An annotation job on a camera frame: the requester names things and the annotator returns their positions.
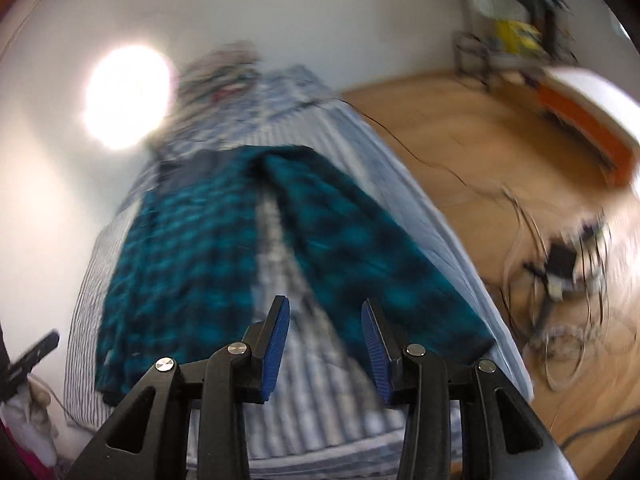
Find person's left forearm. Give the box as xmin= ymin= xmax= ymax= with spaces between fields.
xmin=0 ymin=425 xmax=58 ymax=480

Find bed with striped sheet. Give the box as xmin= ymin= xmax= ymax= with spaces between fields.
xmin=62 ymin=105 xmax=536 ymax=461

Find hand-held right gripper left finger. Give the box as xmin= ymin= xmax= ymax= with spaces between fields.
xmin=75 ymin=296 xmax=292 ymax=480

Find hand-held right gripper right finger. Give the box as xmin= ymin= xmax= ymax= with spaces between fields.
xmin=361 ymin=298 xmax=576 ymax=480

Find folded floral quilt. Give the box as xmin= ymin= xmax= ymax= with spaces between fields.
xmin=177 ymin=40 xmax=263 ymax=111

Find teal plaid fleece jacket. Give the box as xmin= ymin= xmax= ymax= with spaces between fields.
xmin=95 ymin=145 xmax=496 ymax=408

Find tangle of floor cables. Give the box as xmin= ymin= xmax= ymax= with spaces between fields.
xmin=500 ymin=185 xmax=636 ymax=393

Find person's left hand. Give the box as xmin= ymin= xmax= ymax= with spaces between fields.
xmin=0 ymin=380 xmax=58 ymax=466

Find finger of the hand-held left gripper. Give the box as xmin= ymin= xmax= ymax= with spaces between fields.
xmin=22 ymin=329 xmax=61 ymax=366

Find black power cable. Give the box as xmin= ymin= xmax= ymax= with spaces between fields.
xmin=295 ymin=97 xmax=506 ymax=196

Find yellow box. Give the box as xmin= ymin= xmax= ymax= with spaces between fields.
xmin=494 ymin=19 xmax=545 ymax=56

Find orange white storage box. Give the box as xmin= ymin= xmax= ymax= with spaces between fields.
xmin=537 ymin=64 xmax=640 ymax=188

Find white ring light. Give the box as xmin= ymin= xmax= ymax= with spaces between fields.
xmin=82 ymin=44 xmax=173 ymax=151

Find black clothes rack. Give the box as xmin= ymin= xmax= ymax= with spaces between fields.
xmin=452 ymin=0 xmax=581 ymax=91

